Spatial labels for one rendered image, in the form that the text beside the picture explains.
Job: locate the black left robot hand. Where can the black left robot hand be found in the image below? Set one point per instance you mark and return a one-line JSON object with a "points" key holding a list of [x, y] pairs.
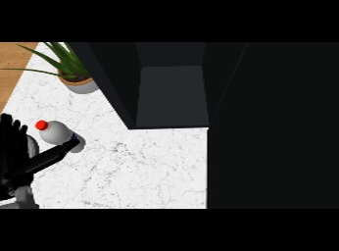
{"points": [[14, 163]]}

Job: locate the dark grey open cabinet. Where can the dark grey open cabinet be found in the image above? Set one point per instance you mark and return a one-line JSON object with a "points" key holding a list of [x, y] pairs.
{"points": [[163, 91]]}

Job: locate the dark grey cabinet door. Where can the dark grey cabinet door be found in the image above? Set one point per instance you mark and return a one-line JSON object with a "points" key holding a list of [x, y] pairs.
{"points": [[283, 130]]}

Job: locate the white bottle with red cap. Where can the white bottle with red cap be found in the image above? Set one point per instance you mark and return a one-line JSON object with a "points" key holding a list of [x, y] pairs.
{"points": [[57, 132]]}

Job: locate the green potted plant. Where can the green potted plant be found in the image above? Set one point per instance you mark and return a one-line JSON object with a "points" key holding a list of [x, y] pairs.
{"points": [[68, 70]]}

